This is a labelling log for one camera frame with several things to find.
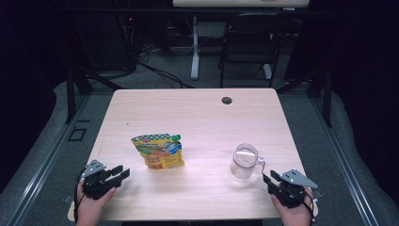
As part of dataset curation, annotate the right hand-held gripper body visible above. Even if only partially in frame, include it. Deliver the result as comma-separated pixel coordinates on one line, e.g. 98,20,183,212
271,169,319,209

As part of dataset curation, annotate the black metal frame stand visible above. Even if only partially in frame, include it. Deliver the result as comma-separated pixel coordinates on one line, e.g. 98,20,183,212
276,69,333,128
65,67,123,124

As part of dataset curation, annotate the black equipment box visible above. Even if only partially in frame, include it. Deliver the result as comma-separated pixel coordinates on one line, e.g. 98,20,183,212
74,15,133,71

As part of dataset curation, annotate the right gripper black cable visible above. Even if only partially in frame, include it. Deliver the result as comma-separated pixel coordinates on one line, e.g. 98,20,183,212
301,187,316,222

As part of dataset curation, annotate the black floor cable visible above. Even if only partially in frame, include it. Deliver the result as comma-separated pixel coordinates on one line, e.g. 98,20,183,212
137,60,194,89

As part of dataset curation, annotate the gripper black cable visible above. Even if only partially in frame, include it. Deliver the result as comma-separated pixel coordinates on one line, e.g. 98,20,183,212
301,187,316,222
72,169,88,224

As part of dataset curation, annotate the clear glass jar with handle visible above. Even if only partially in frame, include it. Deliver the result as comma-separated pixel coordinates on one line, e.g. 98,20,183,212
230,143,266,180

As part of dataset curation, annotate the black folding chair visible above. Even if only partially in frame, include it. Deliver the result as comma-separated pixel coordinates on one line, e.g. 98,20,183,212
218,12,291,89

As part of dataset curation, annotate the person's right hand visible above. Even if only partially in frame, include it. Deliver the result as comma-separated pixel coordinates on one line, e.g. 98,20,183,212
271,186,314,226

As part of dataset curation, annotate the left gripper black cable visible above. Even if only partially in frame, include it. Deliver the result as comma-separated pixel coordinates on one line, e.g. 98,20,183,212
72,169,88,224

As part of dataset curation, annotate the yellow spout pouch green cap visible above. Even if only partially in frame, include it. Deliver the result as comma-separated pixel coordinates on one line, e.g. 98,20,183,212
131,133,185,170

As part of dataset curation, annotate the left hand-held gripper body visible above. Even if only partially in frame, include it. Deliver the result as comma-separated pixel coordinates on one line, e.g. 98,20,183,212
82,159,125,201

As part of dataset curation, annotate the aluminium floor rail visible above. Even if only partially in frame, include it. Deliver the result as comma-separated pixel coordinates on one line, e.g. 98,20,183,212
6,93,92,226
309,93,380,226

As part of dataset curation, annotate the white desk leg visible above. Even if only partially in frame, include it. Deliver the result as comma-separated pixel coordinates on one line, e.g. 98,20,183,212
190,16,200,81

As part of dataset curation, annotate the person's left hand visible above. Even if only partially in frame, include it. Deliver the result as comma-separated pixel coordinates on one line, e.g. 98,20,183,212
76,181,117,226

